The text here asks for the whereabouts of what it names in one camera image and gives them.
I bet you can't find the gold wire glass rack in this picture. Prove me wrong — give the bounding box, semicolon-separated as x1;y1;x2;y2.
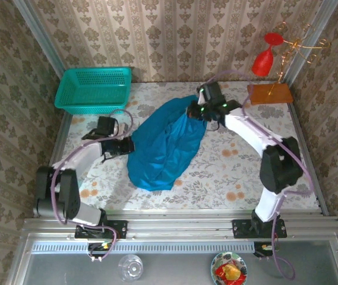
247;22;331;105

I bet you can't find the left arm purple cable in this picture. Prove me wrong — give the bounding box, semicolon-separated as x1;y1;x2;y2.
49;109;134;262

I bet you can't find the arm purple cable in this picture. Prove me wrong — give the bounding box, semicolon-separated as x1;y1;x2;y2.
206;70;317;280
49;109;134;262

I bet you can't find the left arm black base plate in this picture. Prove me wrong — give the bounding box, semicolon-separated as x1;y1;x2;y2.
74;220;128;240

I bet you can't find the aluminium side rail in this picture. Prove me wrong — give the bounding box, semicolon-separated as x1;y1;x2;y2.
287;102;330;216
46;112;73;176

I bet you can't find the patterned bowl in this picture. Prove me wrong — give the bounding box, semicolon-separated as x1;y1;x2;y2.
210;251;249;285

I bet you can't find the red yellow snack packet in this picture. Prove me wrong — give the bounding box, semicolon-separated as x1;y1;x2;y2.
214;264;247;283

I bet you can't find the grey slotted cable duct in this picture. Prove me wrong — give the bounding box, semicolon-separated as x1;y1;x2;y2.
31;240;255;253

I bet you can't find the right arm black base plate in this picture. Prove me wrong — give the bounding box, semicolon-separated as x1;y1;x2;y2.
232;218;288;239

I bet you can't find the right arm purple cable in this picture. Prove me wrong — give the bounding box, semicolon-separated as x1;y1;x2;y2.
206;70;317;280

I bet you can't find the red plastic wine glass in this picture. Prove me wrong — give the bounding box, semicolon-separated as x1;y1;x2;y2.
251;32;285;77

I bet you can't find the aluminium frame post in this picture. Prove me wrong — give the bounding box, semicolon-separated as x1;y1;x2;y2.
11;0;68;81
283;0;338;84

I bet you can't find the long aluminium mounting rail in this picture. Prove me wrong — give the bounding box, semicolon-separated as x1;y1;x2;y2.
23;209;338;241

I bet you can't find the black connector box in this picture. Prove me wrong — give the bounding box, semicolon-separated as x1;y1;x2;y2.
87;242;113;258
253;242;279;258

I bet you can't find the floral tablecloth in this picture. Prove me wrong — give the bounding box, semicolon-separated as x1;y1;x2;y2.
49;81;320;211

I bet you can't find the clear plastic cup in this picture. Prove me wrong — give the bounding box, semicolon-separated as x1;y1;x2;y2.
118;254;144;282

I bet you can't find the teal plastic basket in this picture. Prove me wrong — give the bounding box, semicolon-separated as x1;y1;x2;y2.
54;66;132;115

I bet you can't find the blue t-shirt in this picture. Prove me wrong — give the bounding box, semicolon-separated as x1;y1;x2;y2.
126;95;210;192

